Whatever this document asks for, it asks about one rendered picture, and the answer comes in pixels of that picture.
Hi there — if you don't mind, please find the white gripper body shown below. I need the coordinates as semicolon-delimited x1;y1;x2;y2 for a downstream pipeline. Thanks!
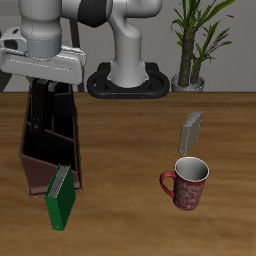
0;45;88;86

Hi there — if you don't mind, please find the dark brown desk caddy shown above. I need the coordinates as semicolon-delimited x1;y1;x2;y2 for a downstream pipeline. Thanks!
18;81;84;198

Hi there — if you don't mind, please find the green book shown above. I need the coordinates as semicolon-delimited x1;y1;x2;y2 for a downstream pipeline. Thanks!
43;163;77;232

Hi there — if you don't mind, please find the grey book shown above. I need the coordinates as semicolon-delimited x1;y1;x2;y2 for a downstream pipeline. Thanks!
177;109;204;157

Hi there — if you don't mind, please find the red patterned mug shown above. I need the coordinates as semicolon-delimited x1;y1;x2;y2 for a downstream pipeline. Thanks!
158;156;211;212

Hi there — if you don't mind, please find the green pot plant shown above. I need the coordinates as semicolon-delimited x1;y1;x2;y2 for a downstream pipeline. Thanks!
169;0;237;94

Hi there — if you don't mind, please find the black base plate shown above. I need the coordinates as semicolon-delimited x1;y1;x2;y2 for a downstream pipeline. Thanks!
86;61;171;100

